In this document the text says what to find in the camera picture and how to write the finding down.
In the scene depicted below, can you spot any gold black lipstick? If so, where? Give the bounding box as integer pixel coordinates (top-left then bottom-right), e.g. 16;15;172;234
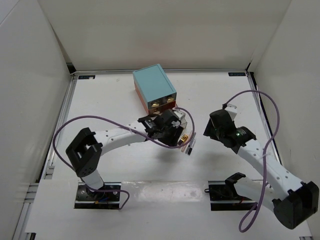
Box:
178;134;189;146

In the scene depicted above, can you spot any teal and orange drawer box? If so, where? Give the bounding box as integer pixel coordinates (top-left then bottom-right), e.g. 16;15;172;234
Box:
132;64;177;114

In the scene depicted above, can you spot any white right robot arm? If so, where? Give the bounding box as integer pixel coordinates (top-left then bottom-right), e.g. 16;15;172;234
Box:
203;107;320;230

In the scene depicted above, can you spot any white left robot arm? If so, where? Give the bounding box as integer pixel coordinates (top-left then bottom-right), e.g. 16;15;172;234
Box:
65;109;186;200

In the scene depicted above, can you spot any pink makeup pencil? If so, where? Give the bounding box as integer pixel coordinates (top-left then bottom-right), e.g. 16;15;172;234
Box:
180;131;193;153

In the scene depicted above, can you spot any silver black eyeliner pen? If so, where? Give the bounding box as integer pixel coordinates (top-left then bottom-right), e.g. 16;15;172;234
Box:
186;139;196;156

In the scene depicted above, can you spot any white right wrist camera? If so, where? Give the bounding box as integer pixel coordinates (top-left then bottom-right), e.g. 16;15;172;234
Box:
222;103;238;122

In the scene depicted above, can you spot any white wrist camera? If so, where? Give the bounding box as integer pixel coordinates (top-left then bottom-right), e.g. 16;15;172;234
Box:
173;110;186;124
222;103;238;122

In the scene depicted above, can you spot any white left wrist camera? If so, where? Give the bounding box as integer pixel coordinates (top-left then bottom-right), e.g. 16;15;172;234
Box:
173;110;186;124

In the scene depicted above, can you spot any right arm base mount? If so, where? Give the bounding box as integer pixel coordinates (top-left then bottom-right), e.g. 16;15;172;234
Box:
204;184;256;212

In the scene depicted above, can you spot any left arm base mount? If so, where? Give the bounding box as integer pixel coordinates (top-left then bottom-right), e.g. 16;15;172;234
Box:
74;182;121;210

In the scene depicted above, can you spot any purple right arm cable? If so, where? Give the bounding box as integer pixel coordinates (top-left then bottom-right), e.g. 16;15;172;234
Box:
221;89;280;232

